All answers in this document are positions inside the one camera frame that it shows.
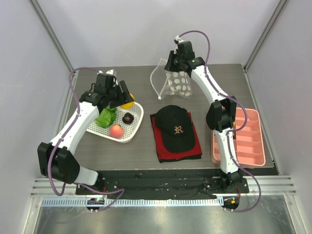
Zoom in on fake orange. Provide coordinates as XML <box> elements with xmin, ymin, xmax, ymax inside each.
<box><xmin>120</xmin><ymin>94</ymin><xmax>135</xmax><ymax>109</ymax></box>

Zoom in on clear zip top bag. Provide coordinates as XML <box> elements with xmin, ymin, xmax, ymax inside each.
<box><xmin>150</xmin><ymin>58</ymin><xmax>193</xmax><ymax>100</ymax></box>

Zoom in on fake green cabbage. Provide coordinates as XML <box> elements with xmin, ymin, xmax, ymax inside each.
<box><xmin>95</xmin><ymin>108</ymin><xmax>117</xmax><ymax>128</ymax></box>

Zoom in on fake dark plum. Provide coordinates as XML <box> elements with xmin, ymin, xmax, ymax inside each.
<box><xmin>122</xmin><ymin>112</ymin><xmax>135</xmax><ymax>124</ymax></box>

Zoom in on fake red peach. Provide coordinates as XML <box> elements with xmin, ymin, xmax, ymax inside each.
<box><xmin>109</xmin><ymin>124</ymin><xmax>124</xmax><ymax>139</ymax></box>

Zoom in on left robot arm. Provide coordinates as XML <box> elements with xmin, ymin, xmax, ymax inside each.
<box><xmin>37</xmin><ymin>69</ymin><xmax>133</xmax><ymax>195</ymax></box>

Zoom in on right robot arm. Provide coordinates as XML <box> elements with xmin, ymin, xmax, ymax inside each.
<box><xmin>165</xmin><ymin>39</ymin><xmax>243</xmax><ymax>193</ymax></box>

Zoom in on white perforated plastic basket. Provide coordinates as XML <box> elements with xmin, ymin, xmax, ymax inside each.
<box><xmin>86</xmin><ymin>102</ymin><xmax>144</xmax><ymax>143</ymax></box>

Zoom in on black baseball cap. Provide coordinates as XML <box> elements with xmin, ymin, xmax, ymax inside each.
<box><xmin>155</xmin><ymin>105</ymin><xmax>195</xmax><ymax>153</ymax></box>

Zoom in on red folded cloth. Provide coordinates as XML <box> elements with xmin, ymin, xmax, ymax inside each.
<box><xmin>150</xmin><ymin>114</ymin><xmax>202</xmax><ymax>163</ymax></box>

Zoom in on pink divided organizer tray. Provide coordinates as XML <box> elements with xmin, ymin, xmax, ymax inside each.
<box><xmin>211</xmin><ymin>108</ymin><xmax>266</xmax><ymax>169</ymax></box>

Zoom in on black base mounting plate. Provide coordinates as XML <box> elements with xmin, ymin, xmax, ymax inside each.
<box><xmin>76</xmin><ymin>168</ymin><xmax>277</xmax><ymax>200</ymax></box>

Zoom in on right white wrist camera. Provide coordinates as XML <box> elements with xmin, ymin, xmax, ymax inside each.
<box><xmin>174</xmin><ymin>36</ymin><xmax>185</xmax><ymax>50</ymax></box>

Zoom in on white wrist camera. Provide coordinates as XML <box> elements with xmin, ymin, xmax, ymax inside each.
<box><xmin>174</xmin><ymin>36</ymin><xmax>185</xmax><ymax>50</ymax></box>
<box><xmin>97</xmin><ymin>69</ymin><xmax>118</xmax><ymax>86</ymax></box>

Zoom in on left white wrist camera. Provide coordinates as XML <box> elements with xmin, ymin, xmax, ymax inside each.
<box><xmin>97</xmin><ymin>69</ymin><xmax>118</xmax><ymax>86</ymax></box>

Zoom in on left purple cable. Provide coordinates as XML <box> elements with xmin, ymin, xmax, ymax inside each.
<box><xmin>46</xmin><ymin>67</ymin><xmax>126</xmax><ymax>224</ymax></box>

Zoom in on white slotted cable duct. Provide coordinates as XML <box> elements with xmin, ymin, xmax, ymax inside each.
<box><xmin>41</xmin><ymin>197</ymin><xmax>224</xmax><ymax>208</ymax></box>

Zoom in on right aluminium frame post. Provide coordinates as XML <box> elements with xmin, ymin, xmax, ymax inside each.
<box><xmin>243</xmin><ymin>0</ymin><xmax>291</xmax><ymax>73</ymax></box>

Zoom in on aluminium frame post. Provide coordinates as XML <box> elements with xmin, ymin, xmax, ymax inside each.
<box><xmin>243</xmin><ymin>0</ymin><xmax>291</xmax><ymax>73</ymax></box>
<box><xmin>28</xmin><ymin>0</ymin><xmax>76</xmax><ymax>75</ymax></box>

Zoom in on left aluminium frame post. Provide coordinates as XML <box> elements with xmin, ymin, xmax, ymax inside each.
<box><xmin>28</xmin><ymin>0</ymin><xmax>76</xmax><ymax>75</ymax></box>

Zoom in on aluminium front rail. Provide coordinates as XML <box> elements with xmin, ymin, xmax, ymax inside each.
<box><xmin>30</xmin><ymin>175</ymin><xmax>298</xmax><ymax>197</ymax></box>

